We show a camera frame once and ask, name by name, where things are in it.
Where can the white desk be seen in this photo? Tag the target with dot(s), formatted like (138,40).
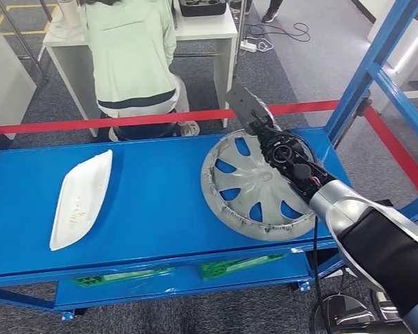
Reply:
(209,32)

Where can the white plastic shell part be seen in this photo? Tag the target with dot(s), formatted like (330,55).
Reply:
(80,203)

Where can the blue metal shelf rack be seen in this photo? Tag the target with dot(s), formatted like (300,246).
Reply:
(153,198)

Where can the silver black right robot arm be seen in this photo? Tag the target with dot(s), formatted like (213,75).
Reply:
(386,258)

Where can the black barrier post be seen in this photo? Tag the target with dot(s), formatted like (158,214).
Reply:
(352,122)

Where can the silver wheel cover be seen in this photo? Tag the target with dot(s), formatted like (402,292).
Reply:
(254,184)

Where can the white power strip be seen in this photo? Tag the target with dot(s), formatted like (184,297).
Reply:
(247,46)

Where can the steel frame leg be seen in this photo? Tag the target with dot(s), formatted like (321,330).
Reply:
(21,40)

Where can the white bench frame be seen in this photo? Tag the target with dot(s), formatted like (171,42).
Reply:
(404,55)

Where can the black equipment case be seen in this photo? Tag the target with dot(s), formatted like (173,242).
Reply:
(202,7)

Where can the green plastic crate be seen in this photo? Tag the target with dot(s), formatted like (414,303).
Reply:
(237,266)
(125,276)

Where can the person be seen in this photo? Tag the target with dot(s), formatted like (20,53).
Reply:
(132,55)
(272,14)

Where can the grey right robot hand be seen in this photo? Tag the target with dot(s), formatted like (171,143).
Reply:
(268,117)

